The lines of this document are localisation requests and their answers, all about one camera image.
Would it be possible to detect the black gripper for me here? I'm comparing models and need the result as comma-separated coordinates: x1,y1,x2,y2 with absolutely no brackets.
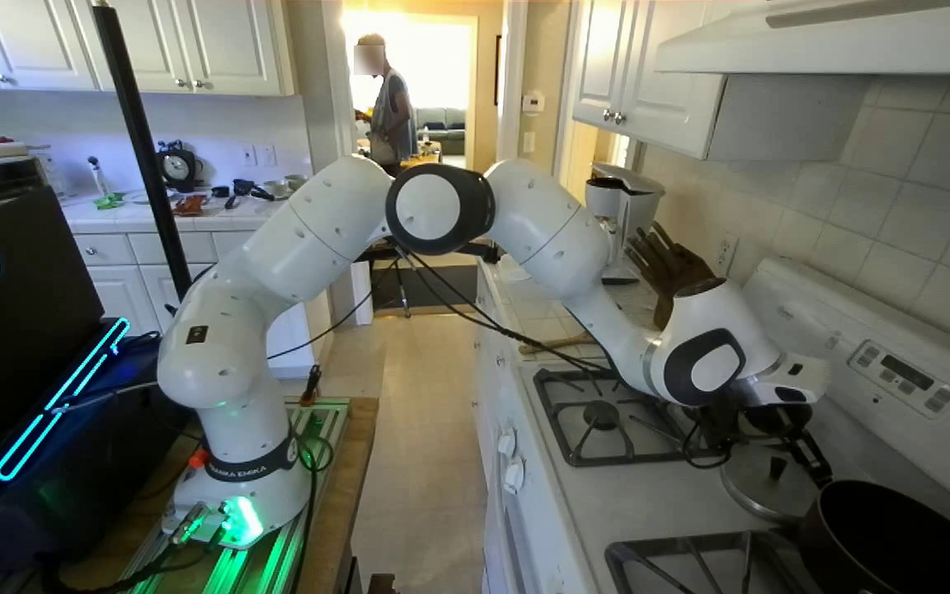
727,395,822,456

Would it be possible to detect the black pot with long handle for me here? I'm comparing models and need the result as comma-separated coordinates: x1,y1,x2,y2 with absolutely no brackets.
780,426,950,594

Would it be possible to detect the white gas stove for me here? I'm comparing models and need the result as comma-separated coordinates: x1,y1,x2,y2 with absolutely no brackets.
473,256,950,594

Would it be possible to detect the black burner grate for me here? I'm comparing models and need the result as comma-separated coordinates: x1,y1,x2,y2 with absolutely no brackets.
604,527,816,594
531,364,720,469

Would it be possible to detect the white range hood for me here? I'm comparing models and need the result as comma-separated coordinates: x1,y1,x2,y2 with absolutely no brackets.
652,0,950,78

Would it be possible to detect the wooden table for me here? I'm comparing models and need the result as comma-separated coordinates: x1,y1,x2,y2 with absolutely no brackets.
57,393,383,594

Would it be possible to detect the person in grey shirt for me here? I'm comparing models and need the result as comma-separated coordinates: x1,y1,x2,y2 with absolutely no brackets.
350,29,422,176

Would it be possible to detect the black round clock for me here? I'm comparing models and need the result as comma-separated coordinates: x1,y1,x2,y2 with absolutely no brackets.
153,139,203,191

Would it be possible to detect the black vertical pole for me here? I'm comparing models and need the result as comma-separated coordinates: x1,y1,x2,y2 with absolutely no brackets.
87,0,195,300

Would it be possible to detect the black laptop with blue lights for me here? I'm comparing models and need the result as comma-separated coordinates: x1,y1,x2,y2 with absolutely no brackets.
0,178,139,489

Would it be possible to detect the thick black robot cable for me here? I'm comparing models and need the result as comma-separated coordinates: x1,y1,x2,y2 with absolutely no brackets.
403,249,609,373

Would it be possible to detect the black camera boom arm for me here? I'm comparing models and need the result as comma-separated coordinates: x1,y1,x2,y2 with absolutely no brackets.
360,236,502,271

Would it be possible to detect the white wall cabinet with knobs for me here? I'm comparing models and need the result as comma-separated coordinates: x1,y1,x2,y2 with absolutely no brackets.
568,0,732,160

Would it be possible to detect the green-lit metal rail frame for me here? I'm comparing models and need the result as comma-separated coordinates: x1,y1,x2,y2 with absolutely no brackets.
130,398,351,594

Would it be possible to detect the row of white wall cabinets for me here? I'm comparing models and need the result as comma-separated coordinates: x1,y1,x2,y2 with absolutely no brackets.
0,0,296,98

